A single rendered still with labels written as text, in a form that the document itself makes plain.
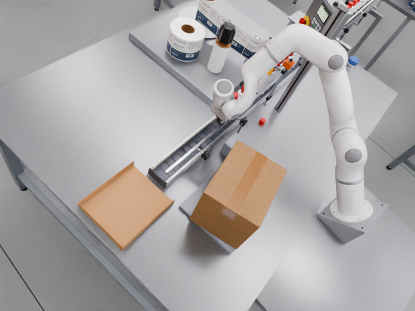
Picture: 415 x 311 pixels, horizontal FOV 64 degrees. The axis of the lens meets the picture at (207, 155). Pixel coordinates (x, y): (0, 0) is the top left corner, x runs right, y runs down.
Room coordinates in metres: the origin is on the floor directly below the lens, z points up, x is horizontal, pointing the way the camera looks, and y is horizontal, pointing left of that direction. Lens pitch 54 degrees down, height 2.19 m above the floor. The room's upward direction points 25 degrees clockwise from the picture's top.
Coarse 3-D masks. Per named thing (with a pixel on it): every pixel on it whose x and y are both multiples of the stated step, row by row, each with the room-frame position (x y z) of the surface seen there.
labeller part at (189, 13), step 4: (184, 8) 1.92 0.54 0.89; (188, 8) 1.94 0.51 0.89; (192, 8) 1.95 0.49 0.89; (196, 8) 1.97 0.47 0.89; (180, 12) 1.86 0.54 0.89; (184, 12) 1.87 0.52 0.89; (188, 12) 1.89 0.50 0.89; (192, 12) 1.91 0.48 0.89; (180, 16) 1.82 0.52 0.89; (184, 16) 1.84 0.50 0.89; (188, 16) 1.86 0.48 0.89; (192, 16) 1.87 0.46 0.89; (204, 28) 1.81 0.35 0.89; (208, 32) 1.79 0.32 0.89; (204, 36) 1.74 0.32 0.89; (208, 36) 1.75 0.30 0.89; (212, 36) 1.77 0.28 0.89
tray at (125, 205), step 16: (112, 176) 0.63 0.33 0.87; (128, 176) 0.68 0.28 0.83; (144, 176) 0.71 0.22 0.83; (96, 192) 0.55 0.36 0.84; (112, 192) 0.58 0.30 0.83; (128, 192) 0.61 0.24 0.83; (144, 192) 0.64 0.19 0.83; (160, 192) 0.68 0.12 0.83; (80, 208) 0.46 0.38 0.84; (96, 208) 0.49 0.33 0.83; (112, 208) 0.52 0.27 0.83; (128, 208) 0.55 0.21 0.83; (144, 208) 0.57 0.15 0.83; (160, 208) 0.61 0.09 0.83; (96, 224) 0.43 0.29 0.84; (112, 224) 0.45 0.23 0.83; (128, 224) 0.48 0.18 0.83; (144, 224) 0.51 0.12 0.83; (112, 240) 0.39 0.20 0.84; (128, 240) 0.42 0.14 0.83
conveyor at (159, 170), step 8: (296, 64) 1.89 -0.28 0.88; (288, 72) 1.78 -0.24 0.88; (280, 80) 1.67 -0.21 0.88; (216, 120) 1.16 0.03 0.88; (232, 120) 1.21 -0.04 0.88; (208, 128) 1.09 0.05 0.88; (224, 128) 1.13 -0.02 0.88; (200, 136) 1.02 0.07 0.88; (216, 136) 1.06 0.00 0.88; (184, 144) 0.93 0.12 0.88; (192, 144) 0.96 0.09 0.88; (176, 152) 0.88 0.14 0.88; (184, 152) 0.89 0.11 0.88; (192, 152) 0.91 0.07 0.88; (168, 160) 0.81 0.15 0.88; (176, 160) 0.83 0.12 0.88; (184, 160) 0.85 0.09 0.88; (152, 168) 0.74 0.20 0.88; (160, 168) 0.76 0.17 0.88; (176, 168) 0.79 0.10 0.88; (160, 176) 0.72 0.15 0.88; (168, 176) 0.74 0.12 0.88
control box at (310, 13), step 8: (320, 0) 1.57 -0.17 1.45; (328, 0) 1.55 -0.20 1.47; (336, 0) 1.59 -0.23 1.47; (312, 8) 1.59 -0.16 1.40; (328, 8) 1.51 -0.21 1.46; (336, 8) 1.52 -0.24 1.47; (304, 16) 1.60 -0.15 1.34; (312, 16) 1.56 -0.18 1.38; (344, 24) 1.53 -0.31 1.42; (320, 32) 1.48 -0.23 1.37; (336, 32) 1.52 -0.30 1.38
